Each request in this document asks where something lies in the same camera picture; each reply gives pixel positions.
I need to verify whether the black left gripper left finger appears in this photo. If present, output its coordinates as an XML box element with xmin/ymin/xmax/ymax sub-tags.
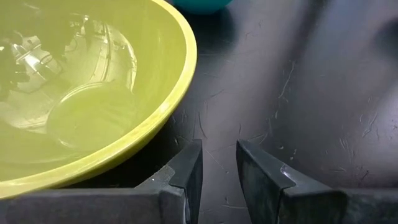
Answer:
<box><xmin>0</xmin><ymin>139</ymin><xmax>203</xmax><ymax>224</ymax></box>

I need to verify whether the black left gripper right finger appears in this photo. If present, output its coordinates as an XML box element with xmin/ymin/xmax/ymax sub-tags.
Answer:
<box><xmin>236</xmin><ymin>139</ymin><xmax>398</xmax><ymax>224</ymax></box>

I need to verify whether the yellow-green bowl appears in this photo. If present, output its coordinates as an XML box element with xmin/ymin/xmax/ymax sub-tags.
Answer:
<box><xmin>0</xmin><ymin>0</ymin><xmax>198</xmax><ymax>200</ymax></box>

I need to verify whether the teal bowl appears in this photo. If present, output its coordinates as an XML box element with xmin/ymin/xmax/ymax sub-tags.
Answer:
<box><xmin>172</xmin><ymin>0</ymin><xmax>234</xmax><ymax>16</ymax></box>

